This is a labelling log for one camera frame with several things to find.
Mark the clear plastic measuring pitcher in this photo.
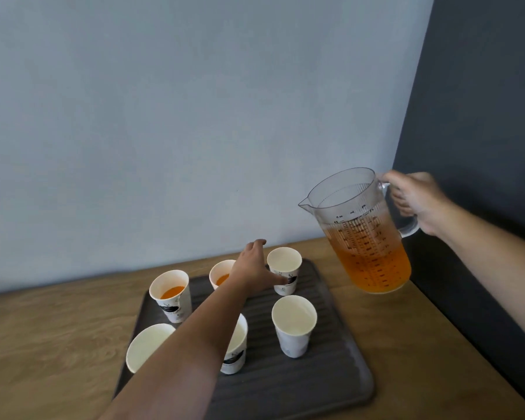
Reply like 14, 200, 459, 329
298, 167, 421, 295

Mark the person's right forearm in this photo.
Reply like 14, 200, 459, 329
437, 201, 525, 351

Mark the person's right hand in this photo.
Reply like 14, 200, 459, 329
381, 171, 455, 237

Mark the person's left forearm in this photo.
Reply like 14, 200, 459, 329
97, 277, 251, 420

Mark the white paper cup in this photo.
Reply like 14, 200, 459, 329
220, 313, 249, 375
125, 323, 177, 375
267, 247, 303, 297
149, 269, 193, 324
271, 295, 318, 359
209, 259, 237, 290

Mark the person's left hand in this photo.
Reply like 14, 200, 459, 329
229, 239, 289, 299

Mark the dark grey ribbed tray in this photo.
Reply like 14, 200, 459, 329
113, 258, 375, 420

